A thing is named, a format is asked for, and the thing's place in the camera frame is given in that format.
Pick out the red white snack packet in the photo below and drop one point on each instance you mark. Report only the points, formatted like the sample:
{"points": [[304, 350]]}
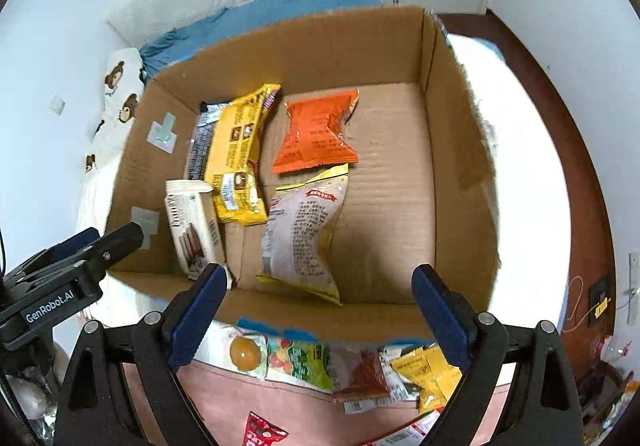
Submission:
{"points": [[262, 431]]}

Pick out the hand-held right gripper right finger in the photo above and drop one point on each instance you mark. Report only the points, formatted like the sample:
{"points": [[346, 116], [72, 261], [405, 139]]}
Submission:
{"points": [[442, 321]]}

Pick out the orange snack packet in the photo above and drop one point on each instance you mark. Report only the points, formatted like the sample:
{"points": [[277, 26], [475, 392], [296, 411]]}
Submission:
{"points": [[315, 131]]}

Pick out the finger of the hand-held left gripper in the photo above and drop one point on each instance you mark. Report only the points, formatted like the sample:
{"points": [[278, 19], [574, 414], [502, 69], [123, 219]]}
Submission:
{"points": [[75, 241], [120, 238]]}

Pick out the bear print pillow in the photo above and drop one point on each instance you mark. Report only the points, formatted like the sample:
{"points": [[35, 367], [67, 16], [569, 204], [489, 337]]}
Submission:
{"points": [[117, 86]]}

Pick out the small yellow snack packet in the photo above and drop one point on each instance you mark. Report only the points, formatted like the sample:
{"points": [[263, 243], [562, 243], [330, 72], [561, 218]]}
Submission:
{"points": [[425, 371]]}

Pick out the red white striped wrapper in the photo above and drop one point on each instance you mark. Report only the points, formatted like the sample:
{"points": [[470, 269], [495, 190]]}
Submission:
{"points": [[400, 437]]}

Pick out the long yellow snack packet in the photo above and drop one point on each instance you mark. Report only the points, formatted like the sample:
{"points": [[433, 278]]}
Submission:
{"points": [[235, 146]]}

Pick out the red-brown snack packet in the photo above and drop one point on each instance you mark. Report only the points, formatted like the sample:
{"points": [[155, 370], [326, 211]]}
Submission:
{"points": [[362, 373]]}

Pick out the cardboard box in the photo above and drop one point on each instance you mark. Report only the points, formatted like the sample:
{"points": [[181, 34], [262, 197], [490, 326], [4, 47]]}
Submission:
{"points": [[390, 151]]}

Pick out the black silver snack packet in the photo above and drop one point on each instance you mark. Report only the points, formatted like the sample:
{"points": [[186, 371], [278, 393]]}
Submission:
{"points": [[200, 151]]}

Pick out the green candy packet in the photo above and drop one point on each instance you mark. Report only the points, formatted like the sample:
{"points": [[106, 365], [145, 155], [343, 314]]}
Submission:
{"points": [[300, 361]]}

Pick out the white wall socket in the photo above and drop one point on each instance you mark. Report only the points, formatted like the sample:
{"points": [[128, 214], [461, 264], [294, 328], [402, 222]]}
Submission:
{"points": [[634, 276], [56, 105]]}

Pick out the white yellow-edged snack packet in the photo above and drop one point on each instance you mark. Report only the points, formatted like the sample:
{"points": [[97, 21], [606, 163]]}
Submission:
{"points": [[300, 236]]}

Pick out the white biscuit packet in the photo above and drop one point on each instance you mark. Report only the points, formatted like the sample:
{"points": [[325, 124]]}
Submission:
{"points": [[192, 226]]}

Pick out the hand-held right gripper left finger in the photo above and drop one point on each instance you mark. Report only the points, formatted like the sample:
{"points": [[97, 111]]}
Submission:
{"points": [[197, 321]]}

